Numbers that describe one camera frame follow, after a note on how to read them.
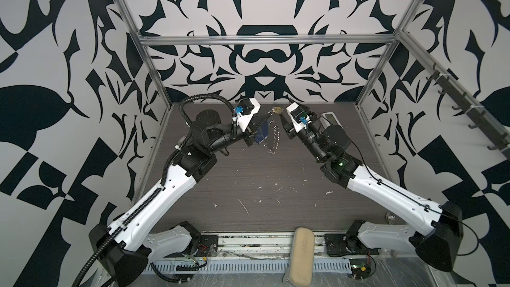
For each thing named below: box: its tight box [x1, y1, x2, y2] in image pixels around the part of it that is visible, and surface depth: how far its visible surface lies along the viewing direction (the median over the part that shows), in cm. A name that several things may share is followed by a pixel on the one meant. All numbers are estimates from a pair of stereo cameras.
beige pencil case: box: [282, 227, 315, 287], surface depth 70 cm
